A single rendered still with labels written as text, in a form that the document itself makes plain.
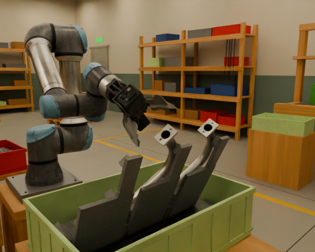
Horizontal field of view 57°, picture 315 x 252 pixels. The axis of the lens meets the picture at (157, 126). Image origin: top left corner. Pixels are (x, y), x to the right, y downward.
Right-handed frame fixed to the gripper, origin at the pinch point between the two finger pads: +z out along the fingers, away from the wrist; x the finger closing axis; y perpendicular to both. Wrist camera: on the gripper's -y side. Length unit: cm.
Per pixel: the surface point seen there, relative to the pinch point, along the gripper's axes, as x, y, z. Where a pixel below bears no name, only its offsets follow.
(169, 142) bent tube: -0.8, -0.7, 5.0
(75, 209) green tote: -36.4, -19.7, -13.6
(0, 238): -61, -17, -24
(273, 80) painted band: 292, -409, -176
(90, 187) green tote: -27.9, -19.9, -15.9
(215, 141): 11.6, -16.1, 7.5
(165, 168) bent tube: -5.9, -11.4, 4.1
